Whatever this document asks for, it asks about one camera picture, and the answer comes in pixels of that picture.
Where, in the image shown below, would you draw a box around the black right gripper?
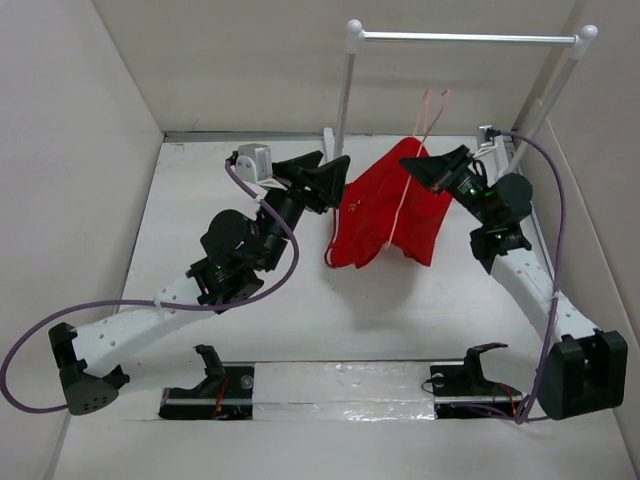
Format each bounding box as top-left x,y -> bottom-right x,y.
399,144 -> 495,227

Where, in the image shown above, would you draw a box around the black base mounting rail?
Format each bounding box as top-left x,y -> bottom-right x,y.
159,360 -> 523,421

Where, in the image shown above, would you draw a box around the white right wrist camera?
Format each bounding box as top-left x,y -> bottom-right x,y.
473,125 -> 502,159

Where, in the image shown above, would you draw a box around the pink wire hanger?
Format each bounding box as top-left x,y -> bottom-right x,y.
383,87 -> 452,251

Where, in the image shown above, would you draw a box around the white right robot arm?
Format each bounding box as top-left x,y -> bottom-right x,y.
400,146 -> 628,420

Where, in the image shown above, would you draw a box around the white metal clothes rack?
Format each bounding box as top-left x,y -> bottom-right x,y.
322,18 -> 599,174

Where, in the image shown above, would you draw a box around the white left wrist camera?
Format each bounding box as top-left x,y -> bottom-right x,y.
225,143 -> 279,189

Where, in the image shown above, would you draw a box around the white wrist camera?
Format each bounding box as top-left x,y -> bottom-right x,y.
473,125 -> 502,159
225,143 -> 279,189

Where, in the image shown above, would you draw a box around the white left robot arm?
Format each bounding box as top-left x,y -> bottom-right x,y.
48,144 -> 350,416

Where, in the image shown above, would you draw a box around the red trousers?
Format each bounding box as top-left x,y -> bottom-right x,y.
324,137 -> 452,268

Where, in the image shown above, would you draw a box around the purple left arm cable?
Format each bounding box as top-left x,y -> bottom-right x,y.
0,158 -> 301,415

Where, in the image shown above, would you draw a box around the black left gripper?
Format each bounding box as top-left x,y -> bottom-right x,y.
255,152 -> 347,273

